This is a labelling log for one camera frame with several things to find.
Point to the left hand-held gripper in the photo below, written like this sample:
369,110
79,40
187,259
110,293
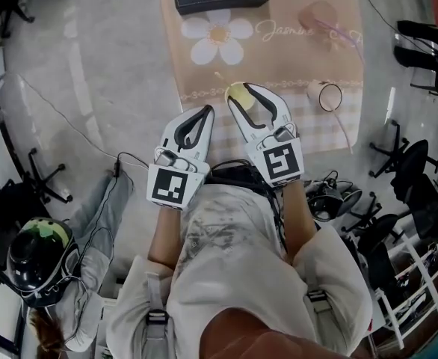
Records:
168,191

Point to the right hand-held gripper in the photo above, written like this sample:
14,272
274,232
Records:
282,161

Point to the yellow cup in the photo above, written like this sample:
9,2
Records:
243,97

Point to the yellow straw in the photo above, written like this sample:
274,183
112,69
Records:
221,78

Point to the person's left forearm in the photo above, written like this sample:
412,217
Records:
168,238

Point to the person's right forearm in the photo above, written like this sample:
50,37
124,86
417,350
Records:
297,219

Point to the beige cup with black rim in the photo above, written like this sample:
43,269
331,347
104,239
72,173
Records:
316,90

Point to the purple straw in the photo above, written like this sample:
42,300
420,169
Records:
340,36

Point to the pink cup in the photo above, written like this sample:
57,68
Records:
318,13

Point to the beige floral tablecloth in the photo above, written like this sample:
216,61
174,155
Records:
279,58

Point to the black device pile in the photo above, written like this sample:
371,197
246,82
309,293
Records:
331,198

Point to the person's white shirt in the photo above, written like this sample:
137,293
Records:
241,267

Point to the white metal rack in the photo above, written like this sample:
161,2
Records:
417,286

